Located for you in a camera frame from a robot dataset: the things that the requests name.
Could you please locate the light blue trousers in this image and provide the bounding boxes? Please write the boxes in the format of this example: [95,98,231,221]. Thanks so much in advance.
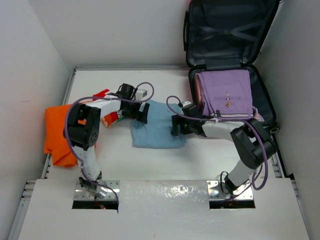
[130,100,187,149]

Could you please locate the pink jewelry box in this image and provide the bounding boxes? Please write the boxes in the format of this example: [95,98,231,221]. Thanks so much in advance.
[194,73,203,109]

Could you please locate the pink suitcase with dark lining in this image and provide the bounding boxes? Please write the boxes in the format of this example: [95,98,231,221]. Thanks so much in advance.
[183,0,280,134]

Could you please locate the frog print folded shirt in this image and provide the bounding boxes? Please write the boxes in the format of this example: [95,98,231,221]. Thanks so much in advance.
[92,88,125,128]

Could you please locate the light blue headphones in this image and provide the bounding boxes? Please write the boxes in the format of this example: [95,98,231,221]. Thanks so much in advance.
[252,106,265,122]

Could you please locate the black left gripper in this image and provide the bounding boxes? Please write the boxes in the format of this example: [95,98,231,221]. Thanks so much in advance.
[122,98,149,124]

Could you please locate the purple shorts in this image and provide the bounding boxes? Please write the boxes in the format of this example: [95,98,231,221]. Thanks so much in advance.
[198,69,253,120]

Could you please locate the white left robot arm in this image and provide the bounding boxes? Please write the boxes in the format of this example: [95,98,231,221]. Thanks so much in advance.
[63,83,151,191]

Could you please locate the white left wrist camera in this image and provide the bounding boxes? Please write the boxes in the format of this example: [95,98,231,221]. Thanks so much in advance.
[134,89,148,101]

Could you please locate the orange folded jacket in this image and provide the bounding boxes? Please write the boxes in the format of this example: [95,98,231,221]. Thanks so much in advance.
[43,104,78,168]

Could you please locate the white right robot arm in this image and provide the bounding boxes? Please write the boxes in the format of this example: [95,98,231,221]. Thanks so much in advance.
[169,102,278,195]

